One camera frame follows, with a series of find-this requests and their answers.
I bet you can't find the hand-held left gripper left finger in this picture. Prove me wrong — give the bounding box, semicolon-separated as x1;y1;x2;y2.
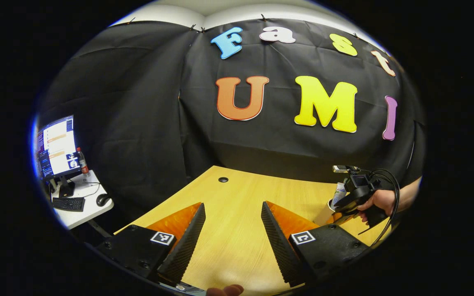
96;202;207;284

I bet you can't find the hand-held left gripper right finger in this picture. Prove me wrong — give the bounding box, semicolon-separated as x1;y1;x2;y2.
260;201;371;288

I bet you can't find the beige cup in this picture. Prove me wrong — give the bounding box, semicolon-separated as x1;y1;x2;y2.
313;199;338;227

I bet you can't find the white toothpaste tube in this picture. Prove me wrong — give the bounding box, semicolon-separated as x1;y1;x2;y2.
331;182;348;208

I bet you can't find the white side table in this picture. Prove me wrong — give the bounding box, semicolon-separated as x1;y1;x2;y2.
50;170;115;239

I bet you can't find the black keyboard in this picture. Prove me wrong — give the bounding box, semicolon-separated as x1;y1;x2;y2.
52;197;86;212

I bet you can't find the black backdrop cloth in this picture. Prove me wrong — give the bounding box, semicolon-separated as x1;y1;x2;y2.
35;18;427;222

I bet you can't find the red-capped drink bottle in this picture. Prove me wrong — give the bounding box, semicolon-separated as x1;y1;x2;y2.
77;147;90;176

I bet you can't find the computer monitor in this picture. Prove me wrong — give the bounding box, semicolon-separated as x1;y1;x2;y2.
35;115;82;199

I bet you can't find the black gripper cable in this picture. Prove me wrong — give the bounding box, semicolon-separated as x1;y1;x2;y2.
360;169;401;247

